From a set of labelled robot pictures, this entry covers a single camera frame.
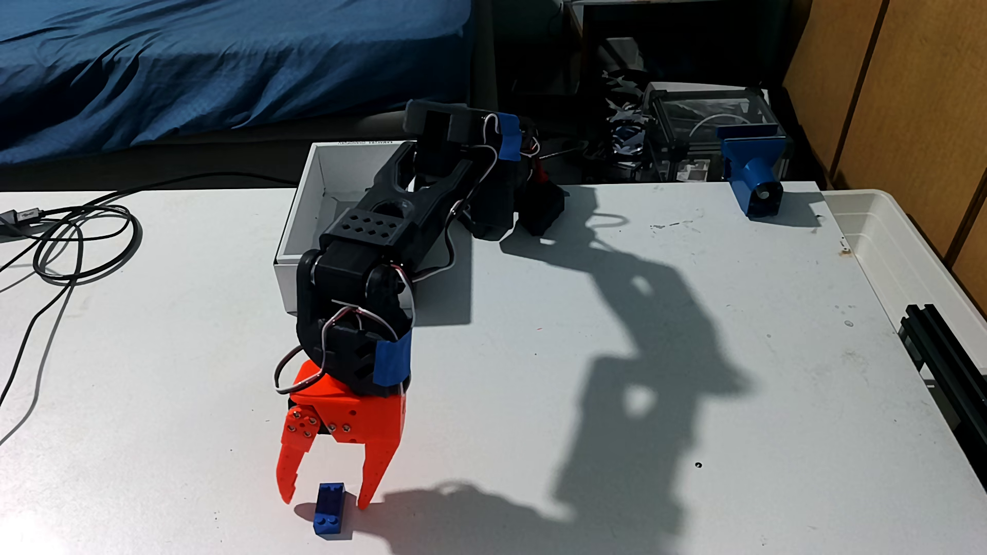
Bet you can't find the blue toy brick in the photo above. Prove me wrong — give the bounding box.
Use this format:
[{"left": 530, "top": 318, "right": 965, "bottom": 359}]
[{"left": 313, "top": 483, "right": 346, "bottom": 537}]

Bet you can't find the white cardboard box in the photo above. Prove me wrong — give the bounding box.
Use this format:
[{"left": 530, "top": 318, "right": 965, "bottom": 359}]
[{"left": 273, "top": 140, "right": 423, "bottom": 316}]

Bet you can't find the blue bed sheet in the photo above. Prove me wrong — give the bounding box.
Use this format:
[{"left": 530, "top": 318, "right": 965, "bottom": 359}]
[{"left": 0, "top": 0, "right": 473, "bottom": 167}]

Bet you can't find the white plastic bin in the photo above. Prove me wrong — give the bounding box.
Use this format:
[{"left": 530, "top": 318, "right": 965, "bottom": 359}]
[{"left": 822, "top": 189, "right": 987, "bottom": 371}]

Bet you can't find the black aluminium extrusion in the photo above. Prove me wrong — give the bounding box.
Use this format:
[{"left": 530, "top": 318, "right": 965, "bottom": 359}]
[{"left": 898, "top": 304, "right": 987, "bottom": 487}]

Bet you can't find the wooden cabinet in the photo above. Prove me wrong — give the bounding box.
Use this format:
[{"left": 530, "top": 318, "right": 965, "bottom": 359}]
[{"left": 782, "top": 0, "right": 987, "bottom": 313}]

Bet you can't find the black cable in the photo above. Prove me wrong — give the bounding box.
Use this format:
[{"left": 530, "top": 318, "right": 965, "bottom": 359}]
[{"left": 0, "top": 171, "right": 298, "bottom": 448}]

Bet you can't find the black clear enclosure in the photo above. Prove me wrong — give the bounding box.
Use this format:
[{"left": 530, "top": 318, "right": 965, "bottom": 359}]
[{"left": 644, "top": 81, "right": 781, "bottom": 183}]

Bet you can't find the blue printed clamp mount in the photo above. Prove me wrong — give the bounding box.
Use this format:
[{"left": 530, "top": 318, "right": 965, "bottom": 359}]
[{"left": 719, "top": 123, "right": 789, "bottom": 219}]

